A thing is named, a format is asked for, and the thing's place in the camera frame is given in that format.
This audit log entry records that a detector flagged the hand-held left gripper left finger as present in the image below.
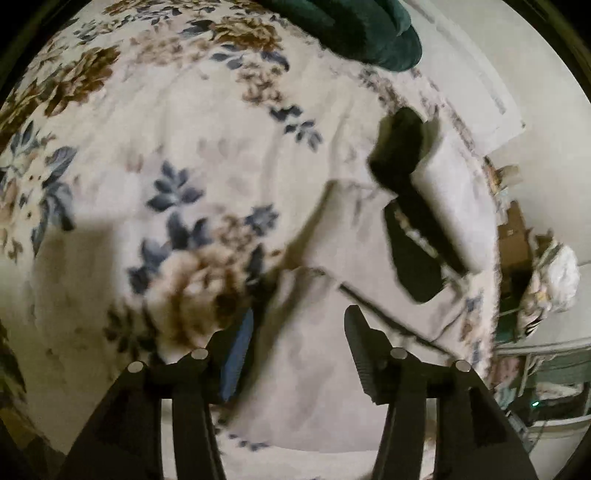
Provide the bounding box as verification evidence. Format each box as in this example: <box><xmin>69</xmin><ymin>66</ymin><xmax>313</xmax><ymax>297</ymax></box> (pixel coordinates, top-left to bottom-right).
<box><xmin>55</xmin><ymin>308</ymin><xmax>256</xmax><ymax>480</ymax></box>

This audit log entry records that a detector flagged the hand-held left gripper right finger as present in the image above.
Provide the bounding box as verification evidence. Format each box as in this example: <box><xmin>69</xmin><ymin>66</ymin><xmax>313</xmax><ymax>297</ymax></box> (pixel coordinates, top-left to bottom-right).
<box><xmin>344</xmin><ymin>305</ymin><xmax>539</xmax><ymax>480</ymax></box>

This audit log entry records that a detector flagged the white small garment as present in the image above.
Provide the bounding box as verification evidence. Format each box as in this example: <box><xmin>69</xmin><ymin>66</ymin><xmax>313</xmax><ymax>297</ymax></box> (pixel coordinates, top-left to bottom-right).
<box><xmin>217</xmin><ymin>179</ymin><xmax>476</xmax><ymax>455</ymax></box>

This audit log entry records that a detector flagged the black garment with white print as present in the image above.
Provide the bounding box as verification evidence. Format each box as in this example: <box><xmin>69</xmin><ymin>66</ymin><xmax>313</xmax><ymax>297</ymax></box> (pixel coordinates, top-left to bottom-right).
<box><xmin>382</xmin><ymin>184</ymin><xmax>468</xmax><ymax>304</ymax></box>

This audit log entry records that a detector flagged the folded white cloth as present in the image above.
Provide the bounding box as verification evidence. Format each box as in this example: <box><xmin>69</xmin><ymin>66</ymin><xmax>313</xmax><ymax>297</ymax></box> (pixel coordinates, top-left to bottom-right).
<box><xmin>413</xmin><ymin>134</ymin><xmax>483</xmax><ymax>275</ymax></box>

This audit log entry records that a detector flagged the white metal rack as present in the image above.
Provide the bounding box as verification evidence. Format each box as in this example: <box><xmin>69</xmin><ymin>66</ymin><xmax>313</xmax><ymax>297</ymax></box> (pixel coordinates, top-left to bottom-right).
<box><xmin>492</xmin><ymin>335</ymin><xmax>591</xmax><ymax>444</ymax></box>

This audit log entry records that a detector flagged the brown cardboard box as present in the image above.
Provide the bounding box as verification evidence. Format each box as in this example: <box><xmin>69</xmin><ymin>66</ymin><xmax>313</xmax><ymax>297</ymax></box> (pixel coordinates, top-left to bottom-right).
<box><xmin>496</xmin><ymin>200</ymin><xmax>539</xmax><ymax>278</ymax></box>

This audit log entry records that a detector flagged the white crumpled plastic bag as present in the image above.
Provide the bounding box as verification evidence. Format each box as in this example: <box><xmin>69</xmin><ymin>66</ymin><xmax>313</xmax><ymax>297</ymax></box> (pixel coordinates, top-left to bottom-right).
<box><xmin>517</xmin><ymin>237</ymin><xmax>581</xmax><ymax>337</ymax></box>

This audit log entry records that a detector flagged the floral printed blanket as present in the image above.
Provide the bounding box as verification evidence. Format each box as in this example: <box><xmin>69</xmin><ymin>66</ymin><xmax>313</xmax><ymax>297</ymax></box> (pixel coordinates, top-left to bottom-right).
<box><xmin>0</xmin><ymin>0</ymin><xmax>504</xmax><ymax>480</ymax></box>

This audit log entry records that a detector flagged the white flat panel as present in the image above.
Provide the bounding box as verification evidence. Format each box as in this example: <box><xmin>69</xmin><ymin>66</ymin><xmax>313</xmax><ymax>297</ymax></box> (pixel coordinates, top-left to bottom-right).
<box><xmin>402</xmin><ymin>0</ymin><xmax>527</xmax><ymax>155</ymax></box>

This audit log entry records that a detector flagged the dark green plush cloth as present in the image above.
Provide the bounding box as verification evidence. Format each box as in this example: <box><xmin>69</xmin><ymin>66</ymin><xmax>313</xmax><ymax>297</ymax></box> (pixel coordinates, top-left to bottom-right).
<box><xmin>259</xmin><ymin>0</ymin><xmax>423</xmax><ymax>72</ymax></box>

